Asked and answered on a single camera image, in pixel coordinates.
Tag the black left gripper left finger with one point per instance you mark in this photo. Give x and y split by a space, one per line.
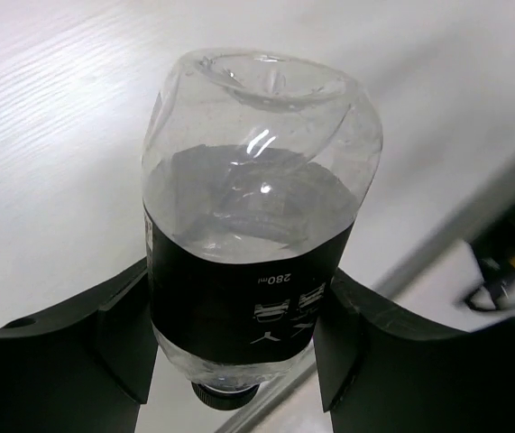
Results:
82 365

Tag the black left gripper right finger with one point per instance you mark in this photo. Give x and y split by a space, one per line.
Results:
383 368

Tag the black label clear bottle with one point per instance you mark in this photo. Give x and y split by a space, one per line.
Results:
254 168

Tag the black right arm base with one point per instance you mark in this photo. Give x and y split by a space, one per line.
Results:
494 252

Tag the silver aluminium front rail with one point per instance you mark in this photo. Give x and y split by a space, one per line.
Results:
429 283

